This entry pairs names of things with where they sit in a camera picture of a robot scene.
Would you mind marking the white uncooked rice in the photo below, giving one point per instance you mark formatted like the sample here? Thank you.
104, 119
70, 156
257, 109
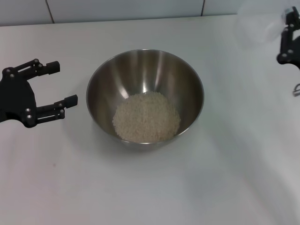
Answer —
147, 117

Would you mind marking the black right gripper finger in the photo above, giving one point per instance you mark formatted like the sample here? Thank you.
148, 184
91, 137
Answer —
287, 44
294, 16

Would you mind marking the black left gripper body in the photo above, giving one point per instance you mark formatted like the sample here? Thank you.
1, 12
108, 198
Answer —
17, 100

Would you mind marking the stainless steel mixing bowl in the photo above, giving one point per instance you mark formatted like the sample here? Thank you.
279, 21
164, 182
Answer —
140, 70

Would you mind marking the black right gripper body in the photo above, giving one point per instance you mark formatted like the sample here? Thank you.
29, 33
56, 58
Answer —
297, 49

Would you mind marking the clear plastic measuring cup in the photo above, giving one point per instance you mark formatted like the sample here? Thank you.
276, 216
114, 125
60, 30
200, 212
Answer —
255, 25

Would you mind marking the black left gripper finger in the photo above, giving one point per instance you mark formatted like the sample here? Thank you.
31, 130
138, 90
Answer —
37, 69
51, 111

